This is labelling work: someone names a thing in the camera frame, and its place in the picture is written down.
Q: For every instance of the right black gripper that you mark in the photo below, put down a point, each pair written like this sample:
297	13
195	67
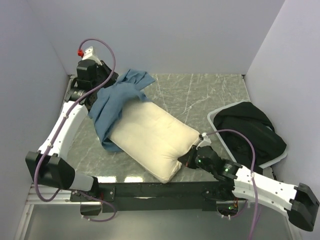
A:
187	159

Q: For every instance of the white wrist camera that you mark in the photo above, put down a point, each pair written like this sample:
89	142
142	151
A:
204	140
89	54

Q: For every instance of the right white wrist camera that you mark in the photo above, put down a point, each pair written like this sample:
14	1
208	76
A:
204	140

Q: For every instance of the cream pillow with bear print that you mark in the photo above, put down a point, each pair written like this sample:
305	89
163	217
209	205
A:
153	138

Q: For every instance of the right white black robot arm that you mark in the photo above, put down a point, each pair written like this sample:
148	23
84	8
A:
297	202

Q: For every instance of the white laundry basket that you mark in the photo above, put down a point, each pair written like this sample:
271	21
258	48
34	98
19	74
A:
215	125

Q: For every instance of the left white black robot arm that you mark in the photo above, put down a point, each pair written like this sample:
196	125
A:
48	165

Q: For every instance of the blue fabric pillowcase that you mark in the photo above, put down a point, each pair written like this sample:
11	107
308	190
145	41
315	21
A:
108	107

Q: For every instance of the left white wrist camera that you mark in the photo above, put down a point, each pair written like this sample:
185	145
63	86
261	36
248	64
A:
89	54

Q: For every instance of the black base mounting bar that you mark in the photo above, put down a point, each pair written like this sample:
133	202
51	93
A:
151	196

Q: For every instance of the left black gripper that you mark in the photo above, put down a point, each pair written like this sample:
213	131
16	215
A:
105	68

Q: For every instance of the aluminium frame rail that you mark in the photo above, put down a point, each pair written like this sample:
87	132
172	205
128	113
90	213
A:
62	197

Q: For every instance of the black garment pile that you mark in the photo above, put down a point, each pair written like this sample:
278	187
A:
250	130

